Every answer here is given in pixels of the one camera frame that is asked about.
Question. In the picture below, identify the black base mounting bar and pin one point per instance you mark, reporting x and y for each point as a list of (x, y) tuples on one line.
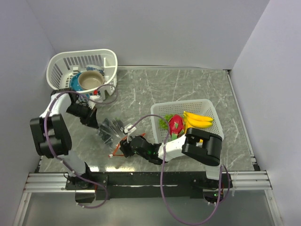
[(118, 185)]

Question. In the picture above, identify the white slotted dish basket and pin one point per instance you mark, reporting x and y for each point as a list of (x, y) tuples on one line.
[(65, 68)]

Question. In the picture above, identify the aluminium frame rail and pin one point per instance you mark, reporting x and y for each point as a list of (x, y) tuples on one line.
[(56, 182)]

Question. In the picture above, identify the beige bowl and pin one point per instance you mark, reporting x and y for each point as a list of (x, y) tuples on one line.
[(90, 80)]

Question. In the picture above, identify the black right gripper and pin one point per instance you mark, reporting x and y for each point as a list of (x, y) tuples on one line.
[(124, 145)]

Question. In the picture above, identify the dark fake grapes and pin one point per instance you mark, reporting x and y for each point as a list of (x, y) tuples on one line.
[(111, 130)]

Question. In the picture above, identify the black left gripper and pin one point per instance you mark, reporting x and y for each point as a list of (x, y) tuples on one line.
[(91, 119)]

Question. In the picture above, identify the blue plate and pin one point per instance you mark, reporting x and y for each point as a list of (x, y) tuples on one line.
[(74, 83)]

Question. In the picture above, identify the red fake apple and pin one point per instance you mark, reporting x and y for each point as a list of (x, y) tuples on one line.
[(176, 126)]

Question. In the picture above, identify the clear zip top bag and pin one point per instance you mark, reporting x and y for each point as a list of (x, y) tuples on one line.
[(115, 148)]

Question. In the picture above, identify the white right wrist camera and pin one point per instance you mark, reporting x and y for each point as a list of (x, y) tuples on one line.
[(129, 130)]

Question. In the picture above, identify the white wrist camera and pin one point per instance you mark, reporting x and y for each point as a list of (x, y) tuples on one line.
[(94, 99), (129, 130)]

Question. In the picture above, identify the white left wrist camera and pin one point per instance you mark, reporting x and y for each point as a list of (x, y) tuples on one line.
[(94, 99)]

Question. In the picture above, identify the green fake grapes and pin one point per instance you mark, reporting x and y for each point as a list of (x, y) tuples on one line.
[(162, 123)]

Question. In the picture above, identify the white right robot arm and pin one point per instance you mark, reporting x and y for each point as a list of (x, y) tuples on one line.
[(202, 146)]

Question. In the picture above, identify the blue patterned white dish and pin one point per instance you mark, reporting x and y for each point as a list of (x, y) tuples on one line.
[(95, 68)]

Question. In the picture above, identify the yellow fake banana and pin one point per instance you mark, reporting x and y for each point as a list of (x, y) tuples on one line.
[(192, 120)]

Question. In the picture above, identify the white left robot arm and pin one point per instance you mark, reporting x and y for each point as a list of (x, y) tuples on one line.
[(52, 139)]

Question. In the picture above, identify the white perforated tray basket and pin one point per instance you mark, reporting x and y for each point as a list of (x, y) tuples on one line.
[(197, 106)]

